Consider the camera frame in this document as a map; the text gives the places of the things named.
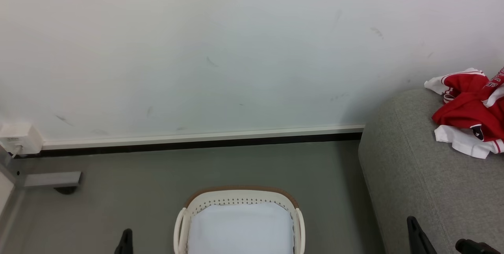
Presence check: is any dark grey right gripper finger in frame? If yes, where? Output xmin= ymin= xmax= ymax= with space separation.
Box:
xmin=455 ymin=239 xmax=501 ymax=254
xmin=406 ymin=216 xmax=438 ymax=254

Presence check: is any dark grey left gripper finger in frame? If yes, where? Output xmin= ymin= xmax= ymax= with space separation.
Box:
xmin=114 ymin=228 xmax=133 ymax=254

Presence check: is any red and white garment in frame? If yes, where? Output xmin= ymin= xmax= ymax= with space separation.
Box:
xmin=424 ymin=66 xmax=504 ymax=159

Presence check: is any white plastic laundry basket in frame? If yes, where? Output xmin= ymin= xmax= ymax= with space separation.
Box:
xmin=173 ymin=185 xmax=306 ymax=254

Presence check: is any grey fabric sofa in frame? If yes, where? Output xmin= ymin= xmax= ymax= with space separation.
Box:
xmin=358 ymin=88 xmax=504 ymax=254

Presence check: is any white and black baseboard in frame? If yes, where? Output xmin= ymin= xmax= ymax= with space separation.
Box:
xmin=16 ymin=124 xmax=365 ymax=159

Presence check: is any grey metal frame leg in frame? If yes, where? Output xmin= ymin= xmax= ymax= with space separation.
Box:
xmin=0 ymin=148 xmax=82 ymax=247

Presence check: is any white wall socket box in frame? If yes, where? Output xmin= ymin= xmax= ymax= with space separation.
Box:
xmin=0 ymin=123 xmax=44 ymax=156

